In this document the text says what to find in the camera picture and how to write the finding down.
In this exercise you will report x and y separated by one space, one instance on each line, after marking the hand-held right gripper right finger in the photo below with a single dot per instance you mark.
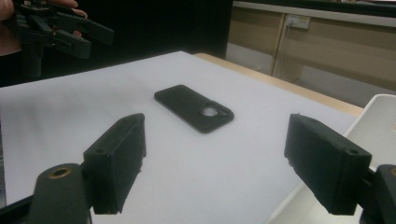
327 165

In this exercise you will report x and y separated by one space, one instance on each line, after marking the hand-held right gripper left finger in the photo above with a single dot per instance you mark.
113 165

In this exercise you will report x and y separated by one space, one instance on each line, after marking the white plastic bin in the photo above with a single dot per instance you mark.
376 124

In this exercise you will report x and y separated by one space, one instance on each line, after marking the black phone case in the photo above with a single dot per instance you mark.
180 102

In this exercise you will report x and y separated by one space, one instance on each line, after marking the light wooden table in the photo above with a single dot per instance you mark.
280 82

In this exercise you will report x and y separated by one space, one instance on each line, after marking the white table sheet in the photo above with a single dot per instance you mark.
218 174

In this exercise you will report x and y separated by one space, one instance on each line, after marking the wooden cabinet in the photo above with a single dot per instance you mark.
342 40

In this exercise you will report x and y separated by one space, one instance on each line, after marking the white wall socket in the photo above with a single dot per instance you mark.
299 21

